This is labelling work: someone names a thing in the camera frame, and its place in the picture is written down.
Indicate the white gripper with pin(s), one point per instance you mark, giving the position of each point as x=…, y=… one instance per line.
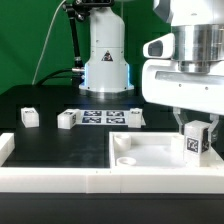
x=163, y=84

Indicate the white square tabletop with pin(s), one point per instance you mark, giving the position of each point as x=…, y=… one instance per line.
x=155, y=150

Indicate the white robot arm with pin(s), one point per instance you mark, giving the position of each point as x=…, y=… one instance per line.
x=184, y=68

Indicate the white U-shaped obstacle fence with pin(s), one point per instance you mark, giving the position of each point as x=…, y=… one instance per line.
x=106, y=180

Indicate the fiducial marker sheet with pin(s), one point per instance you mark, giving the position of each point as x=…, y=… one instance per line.
x=103, y=117

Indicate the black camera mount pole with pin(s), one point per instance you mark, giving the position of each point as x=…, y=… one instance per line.
x=75, y=14

